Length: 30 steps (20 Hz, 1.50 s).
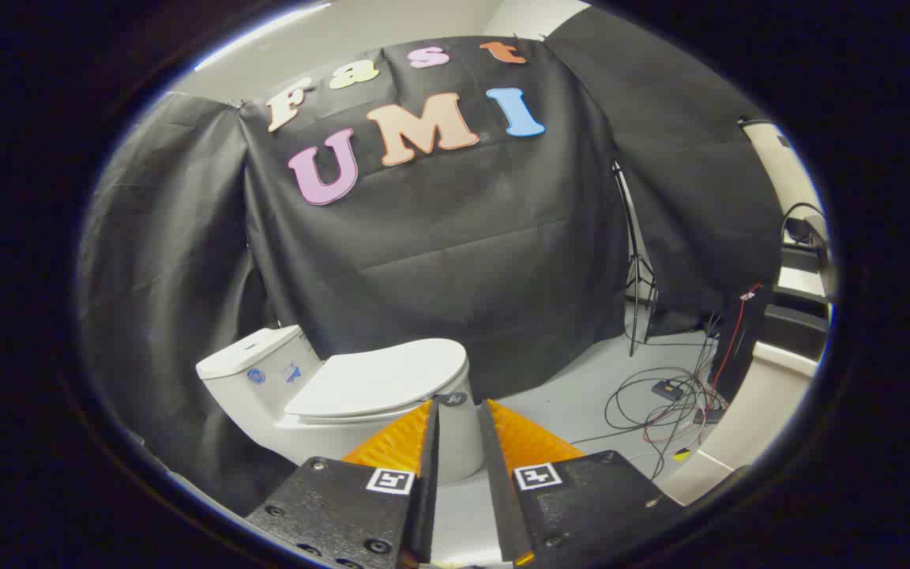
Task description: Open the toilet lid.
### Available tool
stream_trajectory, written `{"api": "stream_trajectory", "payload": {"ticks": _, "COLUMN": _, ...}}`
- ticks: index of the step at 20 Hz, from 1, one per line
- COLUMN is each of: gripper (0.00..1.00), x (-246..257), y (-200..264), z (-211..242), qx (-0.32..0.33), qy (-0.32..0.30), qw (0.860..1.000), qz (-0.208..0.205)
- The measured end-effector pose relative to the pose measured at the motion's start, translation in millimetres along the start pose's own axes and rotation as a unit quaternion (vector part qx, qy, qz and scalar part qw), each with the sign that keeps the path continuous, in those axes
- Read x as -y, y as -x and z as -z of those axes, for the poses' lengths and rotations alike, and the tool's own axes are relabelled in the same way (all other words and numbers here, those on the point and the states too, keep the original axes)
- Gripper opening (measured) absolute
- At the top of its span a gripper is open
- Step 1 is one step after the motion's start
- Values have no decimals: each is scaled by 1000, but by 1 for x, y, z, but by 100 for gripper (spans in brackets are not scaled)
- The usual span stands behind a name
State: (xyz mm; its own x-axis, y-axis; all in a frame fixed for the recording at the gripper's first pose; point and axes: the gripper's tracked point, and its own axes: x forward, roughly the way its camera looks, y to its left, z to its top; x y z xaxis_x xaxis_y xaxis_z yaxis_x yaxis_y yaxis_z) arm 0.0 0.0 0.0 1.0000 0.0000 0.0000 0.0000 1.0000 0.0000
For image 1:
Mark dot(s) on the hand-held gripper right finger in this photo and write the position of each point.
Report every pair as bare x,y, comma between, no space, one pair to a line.
496,474

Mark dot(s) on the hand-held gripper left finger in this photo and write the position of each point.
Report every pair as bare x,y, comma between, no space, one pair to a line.
430,474

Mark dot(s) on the white toilet lid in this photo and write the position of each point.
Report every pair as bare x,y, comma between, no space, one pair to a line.
376,379

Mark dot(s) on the white toilet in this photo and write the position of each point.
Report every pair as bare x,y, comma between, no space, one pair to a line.
246,371

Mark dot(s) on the small black adapter box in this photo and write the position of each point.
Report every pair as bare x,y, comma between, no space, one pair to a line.
667,389

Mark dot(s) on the black backdrop cloth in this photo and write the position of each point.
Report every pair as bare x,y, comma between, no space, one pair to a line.
463,253

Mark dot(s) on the black tripod stand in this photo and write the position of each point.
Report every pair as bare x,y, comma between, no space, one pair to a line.
635,261

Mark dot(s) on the white curved furniture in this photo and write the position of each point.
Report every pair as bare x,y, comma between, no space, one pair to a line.
747,411

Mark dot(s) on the dark desk equipment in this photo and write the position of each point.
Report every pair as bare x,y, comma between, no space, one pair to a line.
806,245

